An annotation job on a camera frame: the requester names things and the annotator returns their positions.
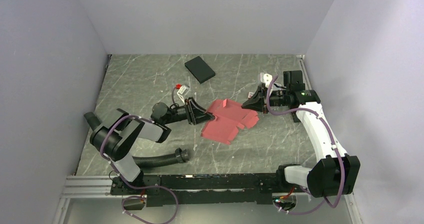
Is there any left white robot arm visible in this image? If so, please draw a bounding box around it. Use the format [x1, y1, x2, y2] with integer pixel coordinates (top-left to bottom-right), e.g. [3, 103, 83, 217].
[84, 97, 215, 194]

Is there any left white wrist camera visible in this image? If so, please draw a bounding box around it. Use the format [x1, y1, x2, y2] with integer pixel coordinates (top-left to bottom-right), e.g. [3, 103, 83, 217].
[176, 84, 191, 102]

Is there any black ridged tray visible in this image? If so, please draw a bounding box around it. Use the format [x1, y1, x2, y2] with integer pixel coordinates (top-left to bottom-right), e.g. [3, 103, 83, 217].
[291, 109, 301, 123]

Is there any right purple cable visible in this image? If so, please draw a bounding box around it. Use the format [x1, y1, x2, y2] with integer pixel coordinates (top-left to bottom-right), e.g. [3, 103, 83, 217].
[265, 75, 347, 216]

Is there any black corrugated hose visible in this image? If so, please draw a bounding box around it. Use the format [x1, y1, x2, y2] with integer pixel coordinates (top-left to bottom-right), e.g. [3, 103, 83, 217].
[83, 111, 190, 169]

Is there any aluminium frame rail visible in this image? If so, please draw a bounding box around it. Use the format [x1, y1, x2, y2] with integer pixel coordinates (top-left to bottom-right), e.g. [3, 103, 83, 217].
[52, 174, 364, 224]

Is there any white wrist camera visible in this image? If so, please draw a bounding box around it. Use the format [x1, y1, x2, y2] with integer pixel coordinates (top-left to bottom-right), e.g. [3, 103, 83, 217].
[259, 72, 274, 89]
[176, 84, 191, 102]

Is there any red paper box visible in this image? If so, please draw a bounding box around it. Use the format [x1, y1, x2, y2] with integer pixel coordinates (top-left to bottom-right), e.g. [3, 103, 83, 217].
[201, 99, 259, 145]

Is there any black flat box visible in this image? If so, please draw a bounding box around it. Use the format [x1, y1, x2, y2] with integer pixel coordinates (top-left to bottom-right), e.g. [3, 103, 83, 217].
[184, 56, 216, 84]

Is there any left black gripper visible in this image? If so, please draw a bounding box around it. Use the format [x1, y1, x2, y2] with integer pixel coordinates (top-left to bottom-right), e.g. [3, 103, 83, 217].
[164, 97, 215, 126]

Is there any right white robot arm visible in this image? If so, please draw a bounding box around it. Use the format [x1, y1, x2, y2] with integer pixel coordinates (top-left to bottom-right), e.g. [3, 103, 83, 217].
[242, 70, 361, 198]

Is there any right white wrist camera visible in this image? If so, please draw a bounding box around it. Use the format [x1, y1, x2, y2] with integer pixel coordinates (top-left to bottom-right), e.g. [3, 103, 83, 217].
[259, 72, 274, 89]

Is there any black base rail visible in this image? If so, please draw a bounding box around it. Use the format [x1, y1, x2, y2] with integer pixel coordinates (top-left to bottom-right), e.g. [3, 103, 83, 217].
[110, 173, 301, 207]

